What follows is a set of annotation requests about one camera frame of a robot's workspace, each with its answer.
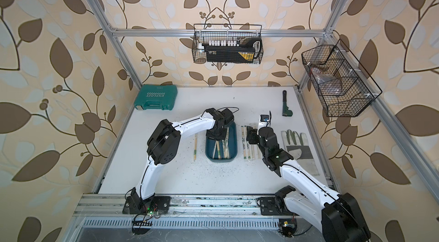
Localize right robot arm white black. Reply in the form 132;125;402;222
246;126;371;242

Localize black wire basket back wall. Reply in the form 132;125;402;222
192;23;264;64

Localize green plastic tool case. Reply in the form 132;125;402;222
134;85;178;110

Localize wrapped chopsticks in box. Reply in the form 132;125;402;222
212;128;231;160

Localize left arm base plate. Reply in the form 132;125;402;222
122;196;171;215

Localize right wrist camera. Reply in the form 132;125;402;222
258;115;271;129

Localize chopsticks pair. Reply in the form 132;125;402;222
193;134;198;161
250;145;257;160
241;126;250;160
256;146;262;159

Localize white grey work glove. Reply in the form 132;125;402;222
281;129;319;176

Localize teal plastic storage box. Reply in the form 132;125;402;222
205;122;238;163

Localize green black hand tool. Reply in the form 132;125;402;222
282;90;293;117

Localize plastic bag in basket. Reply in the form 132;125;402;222
311;67;342;91

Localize black wire basket right wall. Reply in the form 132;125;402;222
301;40;383;117

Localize black power supply box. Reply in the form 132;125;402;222
204;45;258;64

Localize black wire basket wall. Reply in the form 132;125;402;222
192;23;264;64
301;40;383;117

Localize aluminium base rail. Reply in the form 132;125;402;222
72;193;358;231

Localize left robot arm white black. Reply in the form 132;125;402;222
129;108;234;213

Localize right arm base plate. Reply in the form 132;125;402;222
256;196;294;216

